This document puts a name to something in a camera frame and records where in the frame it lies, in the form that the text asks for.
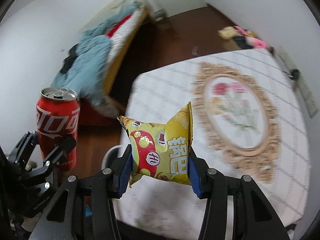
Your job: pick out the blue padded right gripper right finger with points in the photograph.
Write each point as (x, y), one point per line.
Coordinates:
(254, 217)

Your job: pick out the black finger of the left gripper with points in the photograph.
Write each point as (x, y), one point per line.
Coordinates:
(56, 152)

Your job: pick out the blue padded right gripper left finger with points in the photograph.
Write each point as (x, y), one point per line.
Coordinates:
(64, 216)

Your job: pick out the red cola can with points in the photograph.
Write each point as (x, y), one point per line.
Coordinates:
(57, 113)

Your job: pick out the yellow chips bag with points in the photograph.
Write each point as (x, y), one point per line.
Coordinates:
(161, 151)

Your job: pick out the white round trash bin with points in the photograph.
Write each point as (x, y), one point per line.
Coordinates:
(112, 154)

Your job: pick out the red bed sheet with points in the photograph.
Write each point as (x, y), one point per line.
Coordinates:
(90, 117)

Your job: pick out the patterned pillow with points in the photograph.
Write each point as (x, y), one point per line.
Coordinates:
(105, 106)

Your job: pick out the light blue duvet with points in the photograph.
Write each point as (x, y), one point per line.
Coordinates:
(86, 74)

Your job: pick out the black clothing on bed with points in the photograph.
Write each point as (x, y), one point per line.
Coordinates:
(69, 60)

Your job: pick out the white checkered tablecloth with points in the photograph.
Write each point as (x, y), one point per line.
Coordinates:
(246, 120)

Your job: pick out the wooden bed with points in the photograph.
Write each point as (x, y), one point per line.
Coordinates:
(122, 38)

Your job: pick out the grey box by door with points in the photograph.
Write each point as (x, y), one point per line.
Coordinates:
(159, 15)

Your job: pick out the pink plush toy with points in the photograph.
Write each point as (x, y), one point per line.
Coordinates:
(252, 41)

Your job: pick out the brown paper bag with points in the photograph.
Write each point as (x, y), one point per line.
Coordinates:
(228, 33)

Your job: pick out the black wall charger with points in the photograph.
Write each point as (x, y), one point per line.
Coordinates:
(293, 74)

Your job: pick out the white wall socket strip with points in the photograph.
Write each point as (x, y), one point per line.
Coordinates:
(306, 93)

